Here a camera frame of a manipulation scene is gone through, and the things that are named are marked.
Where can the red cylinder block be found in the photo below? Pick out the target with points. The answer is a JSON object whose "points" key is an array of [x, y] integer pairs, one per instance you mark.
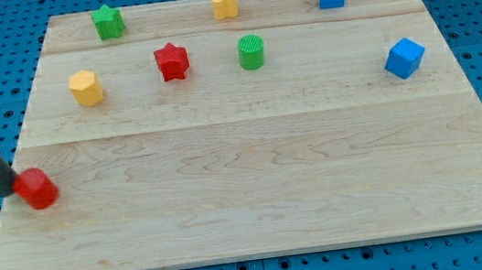
{"points": [[35, 188]]}

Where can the wooden board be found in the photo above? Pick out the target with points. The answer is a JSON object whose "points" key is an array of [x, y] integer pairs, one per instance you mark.
{"points": [[320, 149]]}

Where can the green cylinder block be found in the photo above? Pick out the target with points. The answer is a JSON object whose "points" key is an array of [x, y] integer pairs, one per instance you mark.
{"points": [[251, 54]]}

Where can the red star block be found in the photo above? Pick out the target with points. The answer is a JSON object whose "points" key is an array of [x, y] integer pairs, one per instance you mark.
{"points": [[172, 62]]}

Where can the yellow heart block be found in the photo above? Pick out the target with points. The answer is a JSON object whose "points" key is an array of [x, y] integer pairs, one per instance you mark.
{"points": [[223, 9]]}

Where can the yellow hexagon block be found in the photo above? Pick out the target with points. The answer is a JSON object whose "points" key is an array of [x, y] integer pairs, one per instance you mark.
{"points": [[85, 88]]}

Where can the green star block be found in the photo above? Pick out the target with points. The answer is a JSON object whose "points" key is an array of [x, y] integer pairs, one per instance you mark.
{"points": [[108, 22]]}

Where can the blue cube block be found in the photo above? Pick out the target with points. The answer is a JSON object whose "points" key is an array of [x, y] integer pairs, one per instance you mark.
{"points": [[404, 58]]}

